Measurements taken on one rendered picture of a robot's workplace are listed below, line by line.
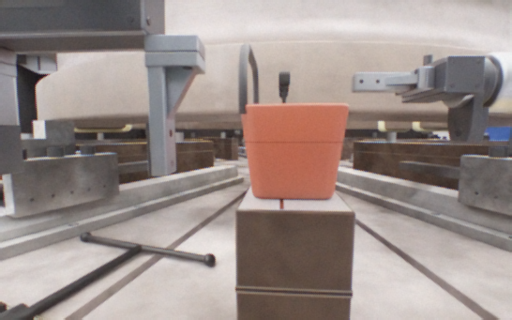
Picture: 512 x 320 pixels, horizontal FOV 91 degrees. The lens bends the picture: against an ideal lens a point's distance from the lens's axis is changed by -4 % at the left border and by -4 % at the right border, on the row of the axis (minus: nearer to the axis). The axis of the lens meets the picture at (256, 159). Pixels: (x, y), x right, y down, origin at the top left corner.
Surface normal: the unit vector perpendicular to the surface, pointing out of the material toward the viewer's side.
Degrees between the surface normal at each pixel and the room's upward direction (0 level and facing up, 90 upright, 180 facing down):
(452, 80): 90
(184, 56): 90
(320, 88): 90
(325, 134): 97
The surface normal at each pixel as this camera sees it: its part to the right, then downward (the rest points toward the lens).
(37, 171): 0.88, 0.04
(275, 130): -0.09, 0.22
